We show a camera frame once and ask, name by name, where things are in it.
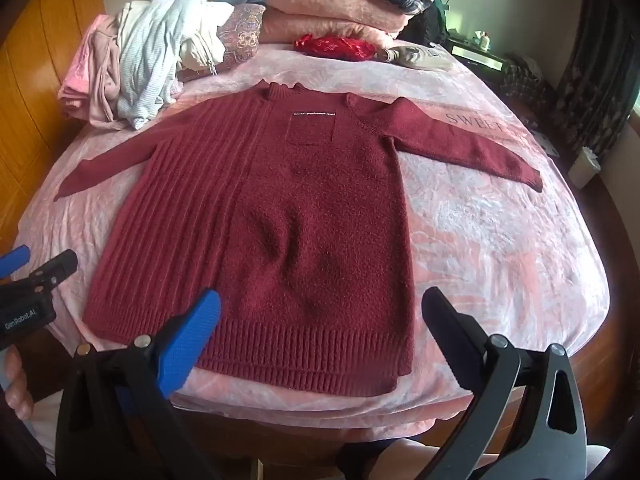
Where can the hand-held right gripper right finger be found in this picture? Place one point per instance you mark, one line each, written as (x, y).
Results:
(445, 325)

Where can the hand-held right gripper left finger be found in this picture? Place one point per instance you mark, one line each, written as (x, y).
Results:
(192, 345)

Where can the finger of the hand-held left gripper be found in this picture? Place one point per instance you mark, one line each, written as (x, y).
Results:
(12, 261)
(55, 267)

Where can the dark red knit sweater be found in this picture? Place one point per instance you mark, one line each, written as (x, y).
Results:
(300, 210)

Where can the person's left hand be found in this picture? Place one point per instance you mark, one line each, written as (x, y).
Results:
(14, 385)

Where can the pink printed bedspread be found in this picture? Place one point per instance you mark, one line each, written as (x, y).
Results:
(475, 235)

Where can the orange wooden wardrobe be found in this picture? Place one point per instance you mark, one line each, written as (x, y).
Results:
(35, 85)

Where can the light pink folded garment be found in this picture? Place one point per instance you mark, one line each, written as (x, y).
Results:
(75, 85)

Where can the mauve garment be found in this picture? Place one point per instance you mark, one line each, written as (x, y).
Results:
(102, 80)

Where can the white waste bin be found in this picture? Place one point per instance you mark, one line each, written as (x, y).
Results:
(582, 167)

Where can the white striped garment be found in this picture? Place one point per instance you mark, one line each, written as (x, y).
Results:
(150, 60)

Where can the cream zipped garment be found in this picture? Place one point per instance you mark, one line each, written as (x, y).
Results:
(195, 54)

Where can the dark checked cloth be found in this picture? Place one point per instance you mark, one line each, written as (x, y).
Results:
(525, 82)

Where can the beige cap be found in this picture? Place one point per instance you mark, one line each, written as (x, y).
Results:
(425, 57)

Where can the black desk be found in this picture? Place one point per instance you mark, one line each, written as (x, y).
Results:
(475, 57)

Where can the dark patterned curtain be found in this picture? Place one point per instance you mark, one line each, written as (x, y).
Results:
(595, 70)

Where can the colourful patterned cloth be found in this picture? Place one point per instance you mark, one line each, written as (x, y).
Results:
(242, 35)

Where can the red patterned cloth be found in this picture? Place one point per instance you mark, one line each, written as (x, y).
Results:
(330, 46)

